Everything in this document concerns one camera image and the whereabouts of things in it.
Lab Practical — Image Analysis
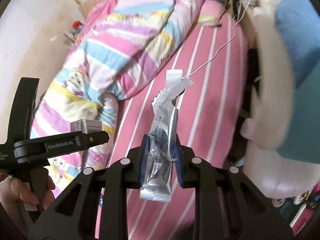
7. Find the small pink white carton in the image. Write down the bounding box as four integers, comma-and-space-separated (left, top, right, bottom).
71, 119, 102, 134

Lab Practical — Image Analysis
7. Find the person left hand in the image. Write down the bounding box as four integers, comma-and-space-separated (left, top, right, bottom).
1, 177, 40, 231

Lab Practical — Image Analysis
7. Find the white pink slipper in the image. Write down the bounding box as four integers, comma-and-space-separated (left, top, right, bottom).
272, 190, 312, 208

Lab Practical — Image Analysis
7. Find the white leather office chair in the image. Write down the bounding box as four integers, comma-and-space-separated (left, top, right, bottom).
241, 0, 319, 198

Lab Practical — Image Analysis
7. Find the red plush toy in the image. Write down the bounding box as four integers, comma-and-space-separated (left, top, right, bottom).
72, 21, 83, 30

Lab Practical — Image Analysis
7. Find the colourful striped cartoon quilt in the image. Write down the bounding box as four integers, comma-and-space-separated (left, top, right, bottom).
31, 0, 203, 195

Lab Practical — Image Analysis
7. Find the pink yellow pillow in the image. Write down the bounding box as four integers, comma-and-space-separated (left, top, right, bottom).
197, 0, 226, 27

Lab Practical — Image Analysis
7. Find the white charging cable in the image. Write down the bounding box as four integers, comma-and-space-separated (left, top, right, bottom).
183, 0, 256, 79

